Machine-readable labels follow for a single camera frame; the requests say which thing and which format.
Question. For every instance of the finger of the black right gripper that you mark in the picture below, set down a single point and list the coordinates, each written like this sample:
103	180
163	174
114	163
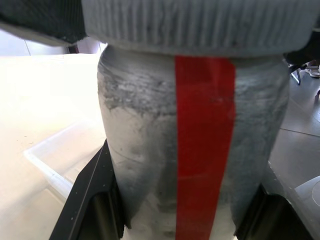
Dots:
303	50
42	17

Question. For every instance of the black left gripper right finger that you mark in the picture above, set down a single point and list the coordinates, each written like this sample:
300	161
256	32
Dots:
272	220

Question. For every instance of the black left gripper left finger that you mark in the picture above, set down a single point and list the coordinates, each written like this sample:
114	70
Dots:
85	200

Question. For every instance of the grey jar with red tape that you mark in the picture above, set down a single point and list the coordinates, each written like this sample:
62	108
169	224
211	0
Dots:
150	140

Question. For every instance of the ribbed grey jar lid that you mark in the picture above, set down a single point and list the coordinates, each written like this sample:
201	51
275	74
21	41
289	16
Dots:
195	22

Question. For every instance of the clear plastic box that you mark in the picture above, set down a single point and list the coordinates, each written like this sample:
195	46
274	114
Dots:
55	172

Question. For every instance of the white shoe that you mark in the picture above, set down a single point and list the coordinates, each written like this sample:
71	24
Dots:
313	70

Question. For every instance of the dark metal chair leg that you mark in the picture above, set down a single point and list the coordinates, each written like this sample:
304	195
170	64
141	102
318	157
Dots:
295	75

